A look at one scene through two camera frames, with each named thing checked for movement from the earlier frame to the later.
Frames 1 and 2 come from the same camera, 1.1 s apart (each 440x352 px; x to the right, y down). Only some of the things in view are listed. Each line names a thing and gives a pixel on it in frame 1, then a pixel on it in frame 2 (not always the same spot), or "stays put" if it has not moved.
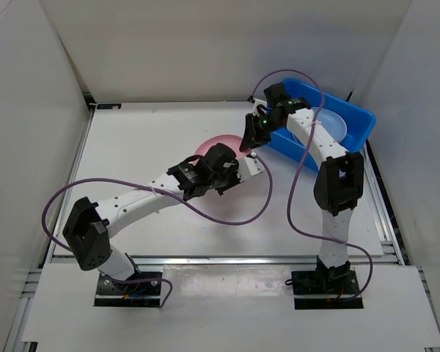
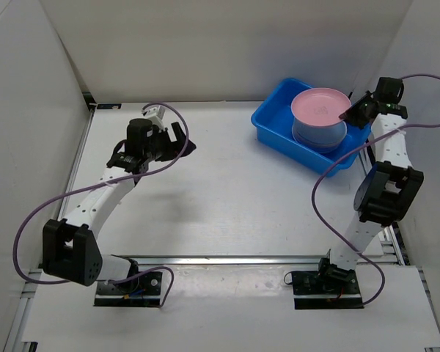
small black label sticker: x=109 y=106 stays put
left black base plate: x=140 y=290 stays put
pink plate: x=232 y=141 → x=320 y=107
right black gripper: x=252 y=138 → x=350 y=114
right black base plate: x=325 y=289 stays put
